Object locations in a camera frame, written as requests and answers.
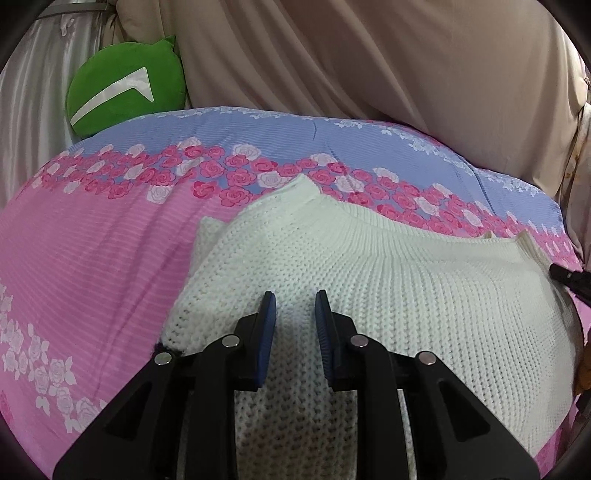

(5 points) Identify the white red navy knit sweater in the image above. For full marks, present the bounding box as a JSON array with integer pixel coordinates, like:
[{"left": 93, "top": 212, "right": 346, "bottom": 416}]
[{"left": 161, "top": 173, "right": 585, "bottom": 480}]

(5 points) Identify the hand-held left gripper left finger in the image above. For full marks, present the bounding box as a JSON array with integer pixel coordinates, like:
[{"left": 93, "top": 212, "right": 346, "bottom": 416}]
[{"left": 53, "top": 292, "right": 278, "bottom": 480}]

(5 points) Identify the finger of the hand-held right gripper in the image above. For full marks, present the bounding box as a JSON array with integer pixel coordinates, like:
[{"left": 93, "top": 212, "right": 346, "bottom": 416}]
[{"left": 549, "top": 263, "right": 591, "bottom": 297}]

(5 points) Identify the beige draped cloth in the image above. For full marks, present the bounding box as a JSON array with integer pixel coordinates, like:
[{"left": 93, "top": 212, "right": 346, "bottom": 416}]
[{"left": 115, "top": 0, "right": 591, "bottom": 185}]

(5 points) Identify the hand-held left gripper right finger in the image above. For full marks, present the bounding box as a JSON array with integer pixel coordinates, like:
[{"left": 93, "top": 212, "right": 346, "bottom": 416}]
[{"left": 314, "top": 290, "right": 539, "bottom": 480}]

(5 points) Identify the grey curtain band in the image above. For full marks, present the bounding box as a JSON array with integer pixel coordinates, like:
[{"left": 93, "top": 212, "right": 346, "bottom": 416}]
[{"left": 37, "top": 0, "right": 116, "bottom": 22}]

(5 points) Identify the silver satin curtain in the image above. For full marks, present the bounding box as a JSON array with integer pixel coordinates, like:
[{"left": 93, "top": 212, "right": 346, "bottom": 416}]
[{"left": 0, "top": 0, "right": 122, "bottom": 208}]

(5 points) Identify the green round cushion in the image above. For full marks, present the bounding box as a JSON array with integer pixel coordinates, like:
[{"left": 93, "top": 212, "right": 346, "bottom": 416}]
[{"left": 66, "top": 36, "right": 188, "bottom": 138}]

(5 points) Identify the cream floral curtain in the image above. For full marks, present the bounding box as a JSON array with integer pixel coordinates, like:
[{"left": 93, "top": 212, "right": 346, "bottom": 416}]
[{"left": 558, "top": 99, "right": 591, "bottom": 273}]

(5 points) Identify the pink floral bedsheet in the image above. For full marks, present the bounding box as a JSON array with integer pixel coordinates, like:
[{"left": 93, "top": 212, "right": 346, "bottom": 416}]
[{"left": 0, "top": 105, "right": 591, "bottom": 480}]

